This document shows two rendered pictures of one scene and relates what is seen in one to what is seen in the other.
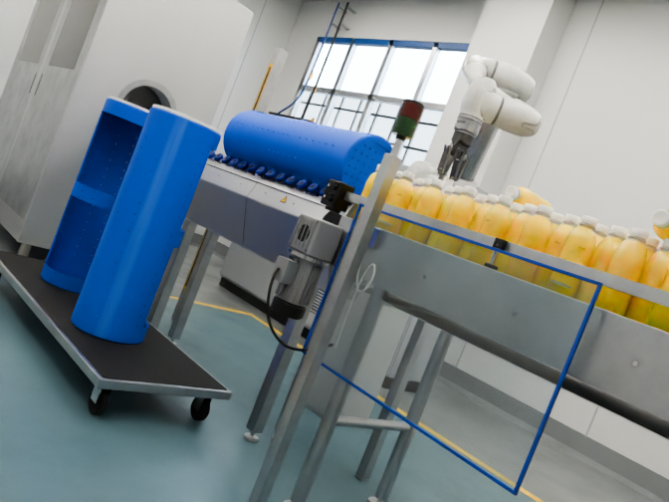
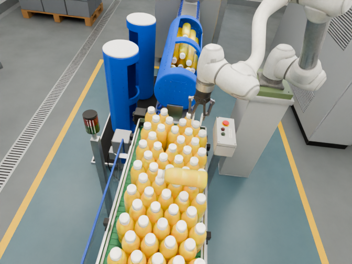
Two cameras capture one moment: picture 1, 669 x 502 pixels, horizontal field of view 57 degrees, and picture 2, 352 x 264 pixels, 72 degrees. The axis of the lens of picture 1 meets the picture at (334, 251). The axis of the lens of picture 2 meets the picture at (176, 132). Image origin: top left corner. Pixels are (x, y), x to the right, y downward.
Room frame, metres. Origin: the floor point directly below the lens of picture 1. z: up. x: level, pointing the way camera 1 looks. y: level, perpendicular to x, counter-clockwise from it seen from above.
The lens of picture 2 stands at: (1.45, -0.84, 2.01)
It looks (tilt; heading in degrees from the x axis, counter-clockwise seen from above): 46 degrees down; 42
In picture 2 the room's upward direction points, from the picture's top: 8 degrees clockwise
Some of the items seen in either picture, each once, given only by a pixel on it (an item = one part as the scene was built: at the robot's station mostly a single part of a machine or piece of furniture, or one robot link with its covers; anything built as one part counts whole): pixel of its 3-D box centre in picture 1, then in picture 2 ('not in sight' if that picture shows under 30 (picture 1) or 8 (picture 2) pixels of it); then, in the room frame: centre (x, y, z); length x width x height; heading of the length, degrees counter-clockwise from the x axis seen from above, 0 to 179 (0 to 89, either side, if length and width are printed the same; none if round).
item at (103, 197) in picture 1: (105, 197); (141, 60); (2.87, 1.09, 0.59); 0.28 x 0.28 x 0.88
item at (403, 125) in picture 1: (404, 127); (92, 125); (1.75, -0.06, 1.18); 0.06 x 0.06 x 0.05
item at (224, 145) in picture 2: not in sight; (223, 136); (2.32, -0.41, 1.05); 0.20 x 0.10 x 0.10; 43
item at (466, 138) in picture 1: (459, 145); (202, 96); (2.22, -0.28, 1.29); 0.08 x 0.07 x 0.09; 133
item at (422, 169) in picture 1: (418, 183); (279, 61); (3.04, -0.26, 1.21); 0.18 x 0.16 x 0.22; 90
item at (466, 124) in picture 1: (467, 126); (205, 83); (2.22, -0.28, 1.36); 0.09 x 0.09 x 0.06
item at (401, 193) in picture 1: (397, 204); (146, 138); (2.00, -0.14, 1.00); 0.07 x 0.07 x 0.19
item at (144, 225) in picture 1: (146, 226); (123, 93); (2.39, 0.72, 0.59); 0.28 x 0.28 x 0.88
